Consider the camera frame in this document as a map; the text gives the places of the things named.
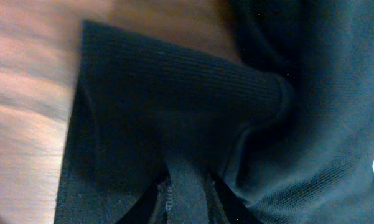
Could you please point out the black polo shirt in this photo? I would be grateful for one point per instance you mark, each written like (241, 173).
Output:
(166, 134)

